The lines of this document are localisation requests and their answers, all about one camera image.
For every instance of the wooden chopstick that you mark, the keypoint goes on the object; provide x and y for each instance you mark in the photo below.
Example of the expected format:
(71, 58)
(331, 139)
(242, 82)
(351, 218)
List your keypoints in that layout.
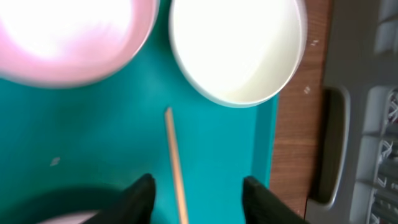
(176, 167)

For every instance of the pink bowl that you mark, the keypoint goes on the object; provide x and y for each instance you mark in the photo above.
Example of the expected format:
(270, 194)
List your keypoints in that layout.
(68, 43)

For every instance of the pink plate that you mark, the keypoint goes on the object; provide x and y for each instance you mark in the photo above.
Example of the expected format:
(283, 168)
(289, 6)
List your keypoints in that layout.
(72, 218)

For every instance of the white bowl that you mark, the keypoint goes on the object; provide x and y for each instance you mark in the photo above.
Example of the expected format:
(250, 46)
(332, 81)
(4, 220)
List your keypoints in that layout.
(238, 53)

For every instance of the teal serving tray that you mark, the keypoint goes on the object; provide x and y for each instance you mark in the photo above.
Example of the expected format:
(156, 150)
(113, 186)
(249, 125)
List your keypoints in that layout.
(67, 151)

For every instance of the grey dishwasher rack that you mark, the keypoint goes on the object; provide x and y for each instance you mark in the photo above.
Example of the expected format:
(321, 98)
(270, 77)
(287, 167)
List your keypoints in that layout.
(357, 176)

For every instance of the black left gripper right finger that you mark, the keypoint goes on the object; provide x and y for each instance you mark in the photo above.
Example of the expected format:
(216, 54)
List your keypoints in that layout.
(261, 206)

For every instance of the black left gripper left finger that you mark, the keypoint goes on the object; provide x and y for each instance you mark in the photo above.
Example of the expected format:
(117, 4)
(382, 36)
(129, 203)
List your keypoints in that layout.
(134, 206)

